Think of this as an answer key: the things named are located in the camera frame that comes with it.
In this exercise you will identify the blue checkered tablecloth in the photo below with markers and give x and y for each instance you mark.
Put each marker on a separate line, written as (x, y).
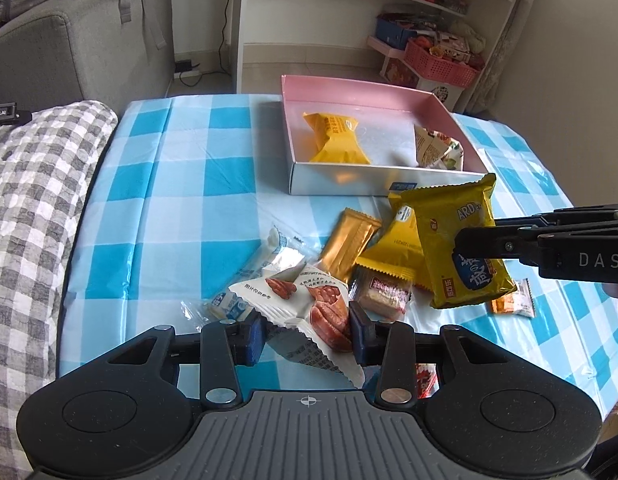
(192, 186)

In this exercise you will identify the pink and silver box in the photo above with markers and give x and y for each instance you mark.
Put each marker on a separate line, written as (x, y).
(387, 116)

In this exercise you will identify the white milk stick pack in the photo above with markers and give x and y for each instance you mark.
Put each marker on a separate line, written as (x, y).
(280, 251)

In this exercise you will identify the red candy packet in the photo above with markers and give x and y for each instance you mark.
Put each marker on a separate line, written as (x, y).
(426, 380)

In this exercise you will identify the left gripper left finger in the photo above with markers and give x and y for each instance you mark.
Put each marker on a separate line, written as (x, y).
(217, 350)

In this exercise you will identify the white pecan snack bag two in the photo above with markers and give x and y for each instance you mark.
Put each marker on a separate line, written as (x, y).
(310, 301)

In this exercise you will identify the yellow sandwich cake pack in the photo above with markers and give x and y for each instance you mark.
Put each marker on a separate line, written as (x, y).
(336, 139)

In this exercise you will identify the blue storage bin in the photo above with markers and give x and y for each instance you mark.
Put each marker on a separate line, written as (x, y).
(396, 29)

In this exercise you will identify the red plastic basket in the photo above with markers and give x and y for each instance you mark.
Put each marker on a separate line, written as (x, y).
(438, 69)

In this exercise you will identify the gold wafer bar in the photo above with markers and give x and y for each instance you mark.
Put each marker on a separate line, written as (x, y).
(346, 243)

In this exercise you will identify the power strip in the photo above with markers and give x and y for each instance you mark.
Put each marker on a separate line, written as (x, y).
(186, 69)

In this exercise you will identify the white storage box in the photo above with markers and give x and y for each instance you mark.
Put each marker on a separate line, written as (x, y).
(399, 73)

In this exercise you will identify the white pecan snack bag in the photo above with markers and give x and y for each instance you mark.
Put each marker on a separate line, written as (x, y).
(436, 150)

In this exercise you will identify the brown square cake pack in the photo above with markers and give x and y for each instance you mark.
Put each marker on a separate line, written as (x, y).
(380, 293)

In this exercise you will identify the grey checkered cloth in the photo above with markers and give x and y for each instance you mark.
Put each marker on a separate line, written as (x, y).
(46, 169)

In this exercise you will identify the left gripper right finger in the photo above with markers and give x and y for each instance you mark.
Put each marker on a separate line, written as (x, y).
(394, 348)

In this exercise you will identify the white shelf unit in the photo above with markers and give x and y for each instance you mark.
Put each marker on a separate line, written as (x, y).
(335, 32)

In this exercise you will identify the grey sofa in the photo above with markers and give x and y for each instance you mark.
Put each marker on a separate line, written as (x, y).
(114, 83)

